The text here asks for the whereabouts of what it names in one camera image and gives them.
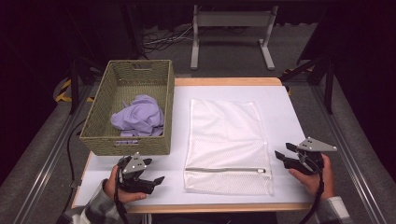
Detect white table mat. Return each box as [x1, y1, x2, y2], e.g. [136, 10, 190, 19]
[74, 85, 314, 208]

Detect person's right hand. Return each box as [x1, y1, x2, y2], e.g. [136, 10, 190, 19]
[288, 153, 335, 200]

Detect hand-held gripper cable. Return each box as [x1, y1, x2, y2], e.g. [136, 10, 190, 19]
[298, 153, 325, 224]
[113, 162, 129, 224]

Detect right hand-held gripper cable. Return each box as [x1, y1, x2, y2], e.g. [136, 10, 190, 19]
[298, 153, 325, 224]

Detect yellow black striped tape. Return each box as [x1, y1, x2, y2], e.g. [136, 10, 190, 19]
[55, 78, 94, 103]

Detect white mesh laundry bag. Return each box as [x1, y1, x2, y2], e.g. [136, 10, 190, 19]
[183, 98, 275, 196]

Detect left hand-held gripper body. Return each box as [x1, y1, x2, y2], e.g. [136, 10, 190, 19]
[116, 151, 157, 194]

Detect grey metal stand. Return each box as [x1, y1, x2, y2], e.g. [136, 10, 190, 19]
[190, 4, 279, 71]

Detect green woven basket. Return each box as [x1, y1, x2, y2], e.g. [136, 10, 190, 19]
[78, 59, 176, 157]

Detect black metal stand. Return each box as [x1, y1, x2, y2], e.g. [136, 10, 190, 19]
[279, 55, 335, 115]
[69, 55, 106, 115]

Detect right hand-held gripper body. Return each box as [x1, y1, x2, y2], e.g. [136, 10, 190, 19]
[284, 136, 338, 175]

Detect left hand-held gripper cable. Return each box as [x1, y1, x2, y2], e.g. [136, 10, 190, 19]
[113, 162, 129, 224]

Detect black floor cable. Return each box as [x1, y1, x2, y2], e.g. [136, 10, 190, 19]
[60, 119, 87, 216]

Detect person's left hand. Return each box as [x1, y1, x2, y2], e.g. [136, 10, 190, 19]
[103, 165, 148, 204]

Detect aluminium floor rail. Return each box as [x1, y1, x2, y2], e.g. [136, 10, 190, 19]
[12, 83, 94, 224]
[311, 83, 389, 224]

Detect lilac cloth garment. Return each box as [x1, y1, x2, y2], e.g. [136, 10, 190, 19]
[110, 94, 165, 147]

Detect bundle of floor cables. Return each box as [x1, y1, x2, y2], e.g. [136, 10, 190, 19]
[141, 24, 195, 55]

